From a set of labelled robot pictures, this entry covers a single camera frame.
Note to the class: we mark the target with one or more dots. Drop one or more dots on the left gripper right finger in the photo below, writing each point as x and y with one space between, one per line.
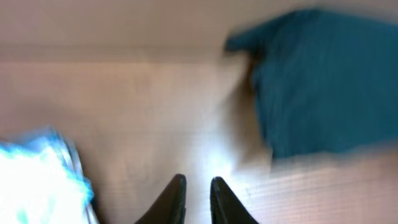
225 207

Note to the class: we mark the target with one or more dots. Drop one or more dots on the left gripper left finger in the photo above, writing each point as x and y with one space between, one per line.
169 207

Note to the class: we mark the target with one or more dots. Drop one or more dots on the dark navy t-shirt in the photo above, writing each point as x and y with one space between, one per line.
324 81

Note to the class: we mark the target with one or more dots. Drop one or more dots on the light blue folded t-shirt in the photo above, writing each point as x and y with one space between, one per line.
42 180

